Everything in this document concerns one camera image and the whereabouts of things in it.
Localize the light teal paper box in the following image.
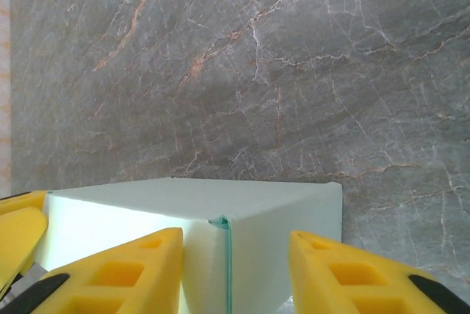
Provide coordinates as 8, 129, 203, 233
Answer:
32, 177, 344, 314

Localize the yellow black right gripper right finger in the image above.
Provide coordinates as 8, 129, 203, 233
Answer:
288, 230, 466, 314

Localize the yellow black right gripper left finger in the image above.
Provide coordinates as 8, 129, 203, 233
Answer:
7, 227, 184, 314

